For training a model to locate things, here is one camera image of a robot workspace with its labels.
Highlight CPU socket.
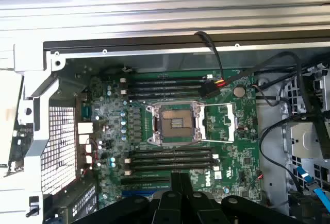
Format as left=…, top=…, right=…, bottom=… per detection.
left=146, top=100, right=205, bottom=148

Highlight black power plug coloured wires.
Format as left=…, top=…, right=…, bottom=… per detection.
left=200, top=80, right=226, bottom=99

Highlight green Dell motherboard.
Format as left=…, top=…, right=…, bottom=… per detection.
left=82, top=66, right=261, bottom=209

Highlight blue expansion slot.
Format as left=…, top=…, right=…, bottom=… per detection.
left=122, top=189, right=166, bottom=199

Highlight round coin battery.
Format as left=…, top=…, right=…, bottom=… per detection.
left=233, top=85, right=246, bottom=99

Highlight open PC case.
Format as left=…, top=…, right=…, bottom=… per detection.
left=0, top=30, right=330, bottom=224

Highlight black RAM slot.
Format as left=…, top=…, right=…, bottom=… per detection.
left=128, top=149, right=215, bottom=155
left=128, top=81, right=207, bottom=87
left=128, top=154, right=215, bottom=160
left=128, top=166, right=215, bottom=173
left=133, top=76, right=207, bottom=81
left=128, top=94, right=203, bottom=101
left=128, top=160, right=215, bottom=166
left=128, top=87, right=203, bottom=94

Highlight metal disk bay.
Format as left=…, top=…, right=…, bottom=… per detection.
left=280, top=64, right=330, bottom=194

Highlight blue SATA wire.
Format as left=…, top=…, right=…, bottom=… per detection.
left=295, top=166, right=316, bottom=183
left=311, top=187, right=330, bottom=207

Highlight thick black cable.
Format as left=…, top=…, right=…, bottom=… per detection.
left=223, top=51, right=330, bottom=160

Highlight thin metal locking lever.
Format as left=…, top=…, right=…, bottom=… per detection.
left=203, top=102, right=236, bottom=107
left=200, top=139, right=234, bottom=145

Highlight grey power supply with label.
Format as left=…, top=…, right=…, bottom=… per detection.
left=43, top=180, right=100, bottom=224

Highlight black expansion slot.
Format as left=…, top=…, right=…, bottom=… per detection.
left=120, top=175, right=172, bottom=186

